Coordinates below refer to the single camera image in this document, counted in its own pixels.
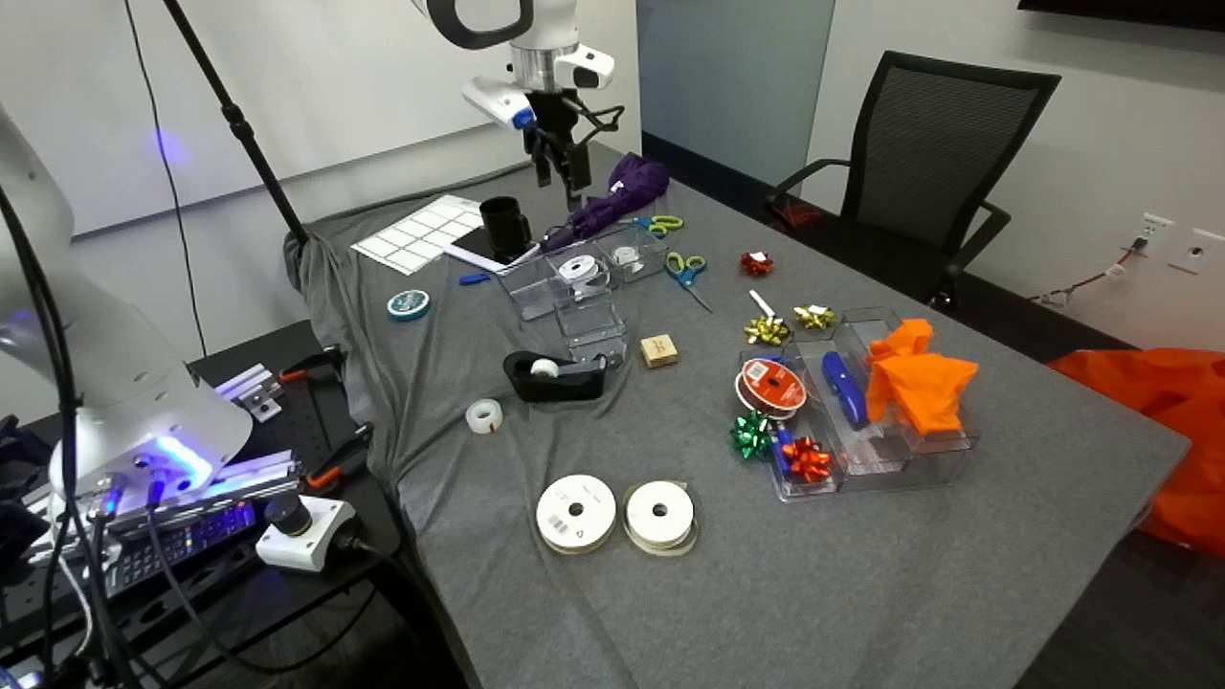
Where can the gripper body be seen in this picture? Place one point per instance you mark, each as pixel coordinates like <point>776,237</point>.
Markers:
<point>553,115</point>

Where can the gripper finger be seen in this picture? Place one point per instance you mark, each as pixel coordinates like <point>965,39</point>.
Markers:
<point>577,172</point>
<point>543,161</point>

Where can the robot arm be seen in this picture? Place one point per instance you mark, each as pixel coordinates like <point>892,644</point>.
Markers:
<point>124,383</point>

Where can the black pen holder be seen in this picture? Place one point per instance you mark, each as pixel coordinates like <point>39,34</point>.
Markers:
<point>504,228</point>

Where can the purple umbrella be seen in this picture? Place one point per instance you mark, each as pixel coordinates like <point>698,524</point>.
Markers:
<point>627,187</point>

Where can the small white tape roll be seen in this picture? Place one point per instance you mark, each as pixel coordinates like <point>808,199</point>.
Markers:
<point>625,255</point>

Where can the black and white notebook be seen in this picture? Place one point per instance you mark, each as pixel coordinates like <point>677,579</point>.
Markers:
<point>478,255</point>

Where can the blue marker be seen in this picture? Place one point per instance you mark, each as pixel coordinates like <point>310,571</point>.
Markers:
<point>475,278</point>

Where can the sheet of white labels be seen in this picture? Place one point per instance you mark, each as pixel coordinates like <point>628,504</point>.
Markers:
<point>416,234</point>

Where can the clear acrylic desk organizer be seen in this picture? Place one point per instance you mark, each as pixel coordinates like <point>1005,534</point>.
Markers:
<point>589,321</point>

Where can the frosted glass panel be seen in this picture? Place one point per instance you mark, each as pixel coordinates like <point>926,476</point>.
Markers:
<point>732,86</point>

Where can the wooden cube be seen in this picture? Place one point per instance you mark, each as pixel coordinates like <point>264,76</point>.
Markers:
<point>659,351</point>

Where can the small red gift bow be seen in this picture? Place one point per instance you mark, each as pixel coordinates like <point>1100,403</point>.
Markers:
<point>756,263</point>

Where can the black tape dispenser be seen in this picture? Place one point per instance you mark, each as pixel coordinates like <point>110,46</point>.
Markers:
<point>555,381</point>

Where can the whiteboard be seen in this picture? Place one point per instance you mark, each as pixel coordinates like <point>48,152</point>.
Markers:
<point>335,86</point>

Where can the white stick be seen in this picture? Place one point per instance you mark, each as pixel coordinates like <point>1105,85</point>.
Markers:
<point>762,304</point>

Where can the gold gift bow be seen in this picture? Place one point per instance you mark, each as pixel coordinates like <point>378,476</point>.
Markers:
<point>767,331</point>
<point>814,317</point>

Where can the translucent white tape roll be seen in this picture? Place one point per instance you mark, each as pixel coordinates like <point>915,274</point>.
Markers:
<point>476,418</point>

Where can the red ribbon spool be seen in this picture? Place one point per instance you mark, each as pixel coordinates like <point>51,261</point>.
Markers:
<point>770,388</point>

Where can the black clamp with orange grips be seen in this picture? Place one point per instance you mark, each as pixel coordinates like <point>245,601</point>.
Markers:
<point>316,364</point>
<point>343,457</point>

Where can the black stand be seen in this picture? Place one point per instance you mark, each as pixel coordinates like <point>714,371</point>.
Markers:
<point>239,129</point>

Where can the green gift bow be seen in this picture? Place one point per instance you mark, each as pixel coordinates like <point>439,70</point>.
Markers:
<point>751,435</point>

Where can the white ribbon spool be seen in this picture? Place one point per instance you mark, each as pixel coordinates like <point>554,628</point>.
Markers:
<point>659,516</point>
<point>576,513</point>

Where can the blue utility knife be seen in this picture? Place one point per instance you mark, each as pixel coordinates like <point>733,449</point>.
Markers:
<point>844,388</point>

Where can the black office chair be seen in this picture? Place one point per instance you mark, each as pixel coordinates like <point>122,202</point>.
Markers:
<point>933,153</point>

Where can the large red gift bow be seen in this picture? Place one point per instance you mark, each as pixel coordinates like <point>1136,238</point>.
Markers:
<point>807,460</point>

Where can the orange tissue paper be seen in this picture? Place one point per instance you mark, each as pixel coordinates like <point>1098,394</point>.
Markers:
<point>924,383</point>

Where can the clear acrylic tray organizer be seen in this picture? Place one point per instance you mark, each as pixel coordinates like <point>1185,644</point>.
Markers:
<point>880,455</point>

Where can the white emergency stop button box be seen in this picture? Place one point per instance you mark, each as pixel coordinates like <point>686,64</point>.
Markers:
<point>311,536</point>

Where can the grey tablecloth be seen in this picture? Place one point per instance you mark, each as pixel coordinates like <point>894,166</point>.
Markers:
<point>766,593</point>

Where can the black keyboard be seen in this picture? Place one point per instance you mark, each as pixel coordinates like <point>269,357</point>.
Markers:
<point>187,545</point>

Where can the orange plastic bag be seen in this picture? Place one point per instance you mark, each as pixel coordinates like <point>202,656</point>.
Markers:
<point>1163,402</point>

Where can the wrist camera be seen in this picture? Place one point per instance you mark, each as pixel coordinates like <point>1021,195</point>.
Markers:
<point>493,100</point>

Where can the aluminium bracket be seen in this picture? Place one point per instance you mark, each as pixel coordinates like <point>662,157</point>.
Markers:
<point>254,390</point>

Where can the wall monitor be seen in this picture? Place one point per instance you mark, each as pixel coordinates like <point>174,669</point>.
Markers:
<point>1120,10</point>

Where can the white wall socket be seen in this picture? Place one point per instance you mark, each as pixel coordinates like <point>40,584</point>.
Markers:
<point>1156,227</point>

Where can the white wall plate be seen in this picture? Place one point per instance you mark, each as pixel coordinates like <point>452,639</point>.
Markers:
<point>1196,252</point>

